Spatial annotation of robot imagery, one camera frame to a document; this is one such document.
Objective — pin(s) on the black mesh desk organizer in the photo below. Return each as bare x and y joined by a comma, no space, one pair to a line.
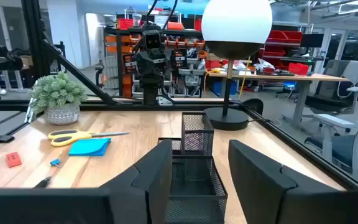
197,133

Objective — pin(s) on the black mesh office chair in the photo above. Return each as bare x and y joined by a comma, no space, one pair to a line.
331,90

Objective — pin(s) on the blue binder clip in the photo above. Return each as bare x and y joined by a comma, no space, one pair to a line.
54,162

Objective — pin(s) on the blue sticky note pad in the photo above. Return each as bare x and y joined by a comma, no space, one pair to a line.
89,147

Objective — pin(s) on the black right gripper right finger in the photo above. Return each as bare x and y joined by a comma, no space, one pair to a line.
259,193

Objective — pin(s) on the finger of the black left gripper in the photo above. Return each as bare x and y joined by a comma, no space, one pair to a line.
130,63
180,59

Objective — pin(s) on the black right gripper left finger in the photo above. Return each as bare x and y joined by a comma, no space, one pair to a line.
154,186

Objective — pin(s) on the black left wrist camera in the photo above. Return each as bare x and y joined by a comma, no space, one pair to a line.
152,40

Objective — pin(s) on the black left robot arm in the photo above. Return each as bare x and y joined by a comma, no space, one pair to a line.
150,93

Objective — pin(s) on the black gel pen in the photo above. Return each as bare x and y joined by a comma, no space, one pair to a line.
43,183

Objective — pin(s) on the white blue office chair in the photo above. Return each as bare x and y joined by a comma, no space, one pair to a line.
334,121

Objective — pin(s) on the green potted plant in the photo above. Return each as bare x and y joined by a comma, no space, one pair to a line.
57,90

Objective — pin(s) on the orange bin storage rack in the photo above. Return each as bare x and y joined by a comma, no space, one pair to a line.
126,81

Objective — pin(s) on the orange eraser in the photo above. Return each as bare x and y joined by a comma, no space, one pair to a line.
13,160

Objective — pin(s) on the black aluminium table frame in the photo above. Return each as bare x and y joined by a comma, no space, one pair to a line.
191,105

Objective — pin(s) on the red bin shelf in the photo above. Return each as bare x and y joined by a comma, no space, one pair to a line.
278,35

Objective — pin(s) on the wooden office desk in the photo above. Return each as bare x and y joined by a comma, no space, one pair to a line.
306,77

